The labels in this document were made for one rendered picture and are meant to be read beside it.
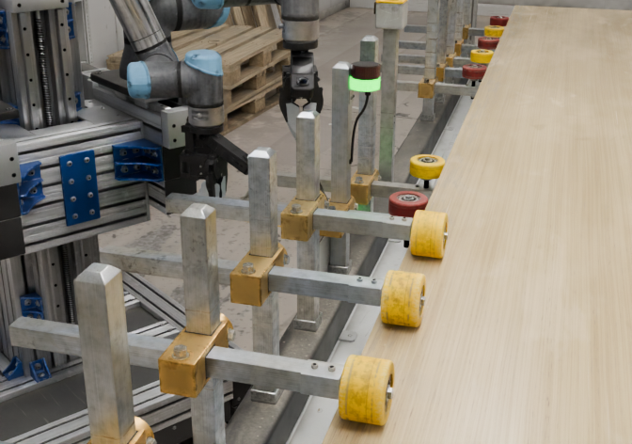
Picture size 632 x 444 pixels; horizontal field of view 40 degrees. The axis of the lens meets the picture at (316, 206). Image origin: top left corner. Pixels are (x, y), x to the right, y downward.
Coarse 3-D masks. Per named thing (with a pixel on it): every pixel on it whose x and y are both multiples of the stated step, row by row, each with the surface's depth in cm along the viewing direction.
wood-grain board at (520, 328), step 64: (512, 64) 296; (576, 64) 296; (512, 128) 226; (576, 128) 227; (448, 192) 183; (512, 192) 183; (576, 192) 183; (448, 256) 154; (512, 256) 154; (576, 256) 154; (448, 320) 133; (512, 320) 133; (576, 320) 133; (448, 384) 116; (512, 384) 117; (576, 384) 117
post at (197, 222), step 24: (192, 216) 109; (192, 240) 110; (216, 240) 113; (192, 264) 111; (216, 264) 114; (192, 288) 113; (216, 288) 115; (192, 312) 114; (216, 312) 116; (216, 384) 119; (192, 408) 120; (216, 408) 120; (216, 432) 121
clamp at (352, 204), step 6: (330, 198) 188; (354, 198) 188; (330, 204) 185; (336, 204) 185; (342, 204) 185; (348, 204) 185; (354, 204) 189; (342, 210) 182; (348, 210) 184; (324, 234) 181; (330, 234) 181; (336, 234) 180; (342, 234) 181
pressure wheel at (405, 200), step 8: (400, 192) 181; (408, 192) 181; (416, 192) 181; (392, 200) 177; (400, 200) 177; (408, 200) 178; (416, 200) 177; (424, 200) 177; (392, 208) 177; (400, 208) 176; (408, 208) 175; (416, 208) 175; (424, 208) 177; (408, 216) 176
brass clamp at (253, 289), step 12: (276, 252) 138; (240, 264) 134; (264, 264) 134; (276, 264) 138; (240, 276) 131; (252, 276) 131; (264, 276) 132; (240, 288) 132; (252, 288) 131; (264, 288) 133; (240, 300) 133; (252, 300) 132; (264, 300) 133
